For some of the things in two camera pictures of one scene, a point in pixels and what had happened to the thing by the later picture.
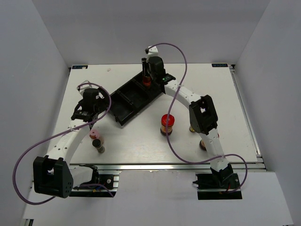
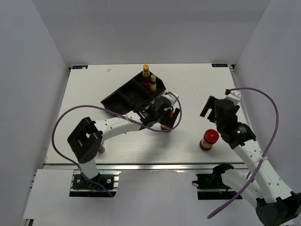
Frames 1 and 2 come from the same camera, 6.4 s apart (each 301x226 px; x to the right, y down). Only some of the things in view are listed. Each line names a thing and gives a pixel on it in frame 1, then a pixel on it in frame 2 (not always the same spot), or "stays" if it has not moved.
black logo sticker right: [219, 65] stays
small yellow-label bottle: [191, 129] -> [153, 84]
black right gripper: [145, 65] -> [209, 104]
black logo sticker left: [79, 67] stays
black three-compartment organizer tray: [123, 101] stays
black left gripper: [104, 101] -> [168, 119]
